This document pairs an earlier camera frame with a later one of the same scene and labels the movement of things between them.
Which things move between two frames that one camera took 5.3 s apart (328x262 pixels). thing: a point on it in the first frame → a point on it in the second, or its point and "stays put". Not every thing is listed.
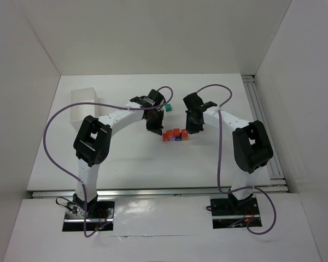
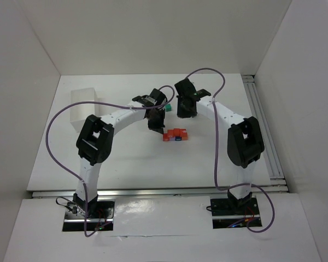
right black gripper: (194, 123) → (186, 106)
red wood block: (165, 137) stays put
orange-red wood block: (169, 133) stays put
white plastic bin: (78, 113) stays put
